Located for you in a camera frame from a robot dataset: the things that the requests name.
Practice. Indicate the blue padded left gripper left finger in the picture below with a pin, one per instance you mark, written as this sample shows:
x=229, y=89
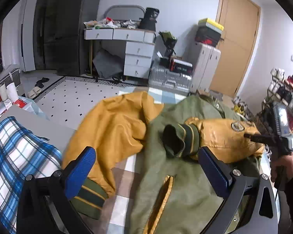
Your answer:
x=77, y=171

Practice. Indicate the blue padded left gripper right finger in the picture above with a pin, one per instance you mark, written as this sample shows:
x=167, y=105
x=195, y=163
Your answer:
x=216, y=171

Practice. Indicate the green and yellow leather jacket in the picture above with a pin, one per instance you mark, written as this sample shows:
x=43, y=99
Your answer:
x=174, y=195

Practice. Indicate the person's right hand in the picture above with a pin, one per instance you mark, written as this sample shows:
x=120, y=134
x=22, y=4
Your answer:
x=285, y=162

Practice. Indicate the wooden shoe rack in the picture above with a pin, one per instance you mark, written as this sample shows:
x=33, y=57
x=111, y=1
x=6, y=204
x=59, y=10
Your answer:
x=280, y=90

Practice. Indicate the yellow sneakers on floor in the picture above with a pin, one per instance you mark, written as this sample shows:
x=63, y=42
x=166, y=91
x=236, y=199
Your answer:
x=240, y=108

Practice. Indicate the checkered bed sheet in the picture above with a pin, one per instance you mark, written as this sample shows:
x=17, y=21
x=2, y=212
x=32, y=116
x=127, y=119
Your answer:
x=127, y=175

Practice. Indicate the blue white plaid cloth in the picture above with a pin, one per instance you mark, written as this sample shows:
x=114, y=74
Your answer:
x=21, y=153

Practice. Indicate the black dotted white rug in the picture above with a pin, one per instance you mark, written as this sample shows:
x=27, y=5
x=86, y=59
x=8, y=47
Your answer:
x=69, y=100

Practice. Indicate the white upright suitcase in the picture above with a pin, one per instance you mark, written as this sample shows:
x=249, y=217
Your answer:
x=204, y=59

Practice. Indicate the beige slippers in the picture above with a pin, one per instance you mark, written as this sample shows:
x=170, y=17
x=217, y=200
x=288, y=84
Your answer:
x=34, y=92

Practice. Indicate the silver suitcase lying flat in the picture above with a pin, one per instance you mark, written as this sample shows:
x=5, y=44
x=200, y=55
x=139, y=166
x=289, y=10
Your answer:
x=166, y=79

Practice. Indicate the black red shoe box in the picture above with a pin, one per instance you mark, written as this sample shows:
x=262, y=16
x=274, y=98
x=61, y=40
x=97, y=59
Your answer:
x=182, y=67

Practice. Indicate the wooden door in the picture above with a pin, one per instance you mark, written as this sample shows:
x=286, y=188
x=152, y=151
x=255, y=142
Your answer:
x=240, y=19

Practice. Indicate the stacked boxes on suitcase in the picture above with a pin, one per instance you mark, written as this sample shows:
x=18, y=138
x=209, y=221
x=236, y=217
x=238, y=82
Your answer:
x=209, y=32

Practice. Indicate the white drawer desk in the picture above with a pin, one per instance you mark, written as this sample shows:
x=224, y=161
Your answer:
x=139, y=47

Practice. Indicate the black bag on desk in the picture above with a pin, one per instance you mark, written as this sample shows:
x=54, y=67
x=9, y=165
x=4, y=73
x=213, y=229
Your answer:
x=150, y=19

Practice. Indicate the black tall cabinet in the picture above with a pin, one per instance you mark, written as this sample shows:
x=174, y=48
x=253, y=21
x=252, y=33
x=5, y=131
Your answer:
x=58, y=35

